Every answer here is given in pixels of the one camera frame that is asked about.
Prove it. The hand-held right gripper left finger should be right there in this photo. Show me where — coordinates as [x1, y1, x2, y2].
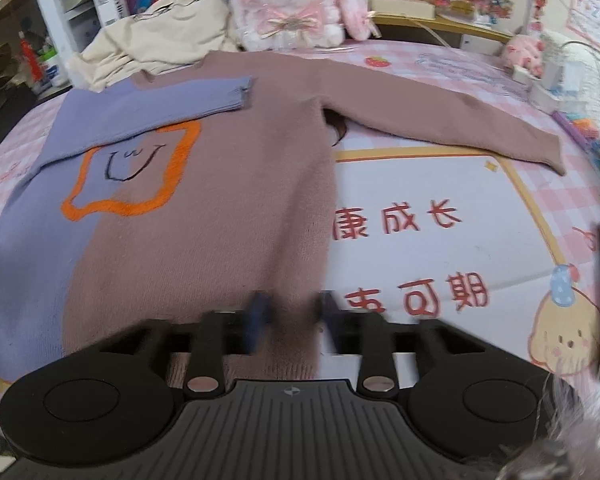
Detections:
[97, 290, 274, 396]

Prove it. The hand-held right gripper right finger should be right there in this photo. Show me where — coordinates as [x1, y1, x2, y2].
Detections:
[317, 290, 485, 396]

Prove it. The purple and brown sweater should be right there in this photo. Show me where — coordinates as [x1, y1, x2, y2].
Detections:
[0, 50, 567, 382]

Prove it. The white plastic bottle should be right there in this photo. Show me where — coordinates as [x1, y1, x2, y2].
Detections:
[39, 48, 69, 89]

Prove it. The red tassel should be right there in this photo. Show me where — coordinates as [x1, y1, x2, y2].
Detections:
[19, 32, 39, 83]

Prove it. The white bookshelf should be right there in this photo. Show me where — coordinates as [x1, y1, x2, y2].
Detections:
[25, 0, 516, 91]

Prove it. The white printed box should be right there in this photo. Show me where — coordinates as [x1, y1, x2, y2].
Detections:
[90, 0, 132, 27]

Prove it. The cream cloth garment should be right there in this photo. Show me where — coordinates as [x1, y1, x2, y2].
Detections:
[67, 0, 232, 94]

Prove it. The stack of coloured stationery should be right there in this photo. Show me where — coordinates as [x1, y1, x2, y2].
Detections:
[551, 109, 600, 187]

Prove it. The white bunny plush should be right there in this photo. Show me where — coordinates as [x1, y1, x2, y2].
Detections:
[228, 0, 377, 52]

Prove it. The cream flat box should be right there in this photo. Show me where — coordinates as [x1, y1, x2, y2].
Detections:
[369, 0, 437, 22]

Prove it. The white power box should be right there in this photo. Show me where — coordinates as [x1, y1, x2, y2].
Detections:
[529, 51, 582, 112]

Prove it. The pink pig plush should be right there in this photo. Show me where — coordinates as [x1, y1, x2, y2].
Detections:
[501, 33, 547, 74]

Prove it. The cartoon deer sticker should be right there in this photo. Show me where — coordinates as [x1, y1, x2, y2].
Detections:
[529, 0, 552, 37]

